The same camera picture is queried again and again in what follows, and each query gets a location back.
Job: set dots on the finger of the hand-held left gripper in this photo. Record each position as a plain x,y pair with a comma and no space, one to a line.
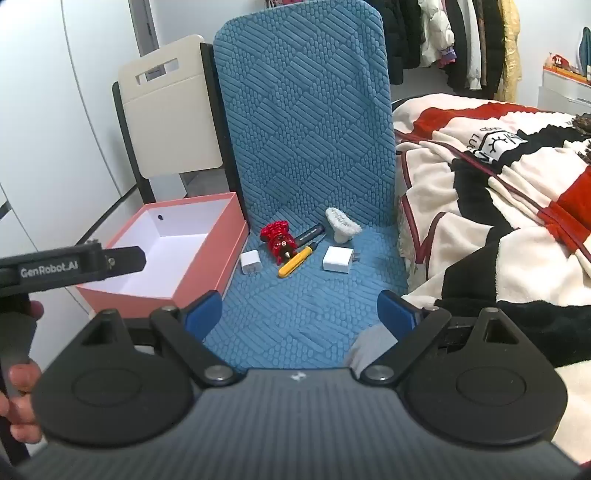
127,261

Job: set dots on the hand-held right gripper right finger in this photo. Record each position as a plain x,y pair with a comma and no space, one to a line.
395,316

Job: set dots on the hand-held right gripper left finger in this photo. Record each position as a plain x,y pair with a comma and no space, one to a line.
203,314

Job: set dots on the pink cardboard box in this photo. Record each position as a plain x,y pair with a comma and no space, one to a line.
198,272

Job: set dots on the small white charger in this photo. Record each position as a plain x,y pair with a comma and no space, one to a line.
250,263

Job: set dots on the large white charger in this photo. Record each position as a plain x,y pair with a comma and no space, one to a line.
336,259

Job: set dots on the dark blue cylinder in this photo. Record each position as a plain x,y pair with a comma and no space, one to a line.
308,233

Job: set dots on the person's left hand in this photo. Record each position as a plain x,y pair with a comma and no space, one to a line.
21,406

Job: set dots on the grey cloth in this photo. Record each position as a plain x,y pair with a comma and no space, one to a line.
369,346

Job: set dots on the white folding chair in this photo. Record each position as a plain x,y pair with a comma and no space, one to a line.
171,129

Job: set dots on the white wardrobe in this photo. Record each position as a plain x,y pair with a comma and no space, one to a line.
55,115

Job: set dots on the red white black printed blanket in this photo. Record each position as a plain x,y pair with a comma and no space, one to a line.
508,207

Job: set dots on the blue textured chair cushion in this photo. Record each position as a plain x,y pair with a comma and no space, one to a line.
300,115

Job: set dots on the dark brown object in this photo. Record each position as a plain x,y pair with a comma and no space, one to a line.
582,124

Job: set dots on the black hanging jacket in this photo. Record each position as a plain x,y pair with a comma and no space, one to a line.
401,37

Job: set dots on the dark hanging coats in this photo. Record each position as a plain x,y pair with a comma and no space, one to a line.
475,46

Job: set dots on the white cabinet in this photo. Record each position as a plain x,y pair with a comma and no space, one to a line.
565,90

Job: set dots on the white hanging puffer jacket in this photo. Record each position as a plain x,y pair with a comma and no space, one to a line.
436,32

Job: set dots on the yellow hanging garment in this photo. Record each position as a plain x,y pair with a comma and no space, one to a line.
511,46

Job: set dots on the red white figurine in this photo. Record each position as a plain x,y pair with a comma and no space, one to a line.
557,61

